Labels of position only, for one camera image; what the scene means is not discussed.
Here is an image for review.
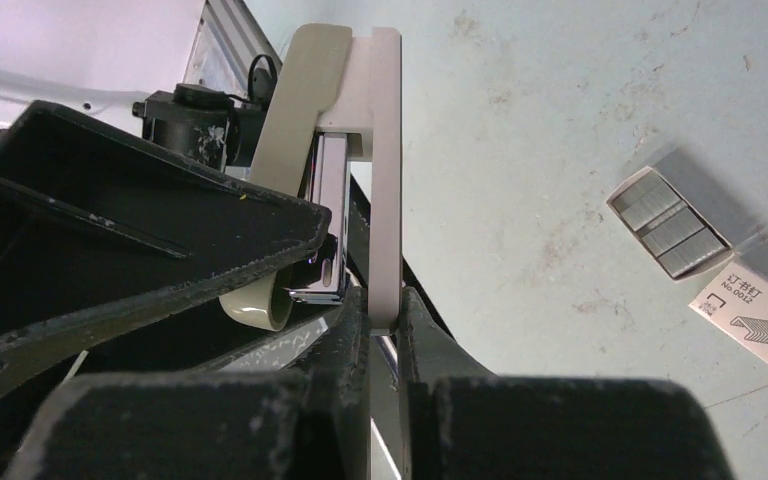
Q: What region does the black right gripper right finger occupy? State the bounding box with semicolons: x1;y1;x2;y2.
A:
397;287;734;479

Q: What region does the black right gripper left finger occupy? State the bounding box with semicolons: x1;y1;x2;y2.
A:
5;287;371;479

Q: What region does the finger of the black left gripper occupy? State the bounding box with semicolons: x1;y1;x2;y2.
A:
0;101;331;400

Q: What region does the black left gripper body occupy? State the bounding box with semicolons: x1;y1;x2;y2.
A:
132;54;279;174

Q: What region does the beige white stapler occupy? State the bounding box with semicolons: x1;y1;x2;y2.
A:
220;23;403;332

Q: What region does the open staple box tray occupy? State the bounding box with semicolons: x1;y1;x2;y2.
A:
606;166;741;283

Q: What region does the white staple box sleeve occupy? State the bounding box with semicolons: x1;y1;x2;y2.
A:
689;259;768;365

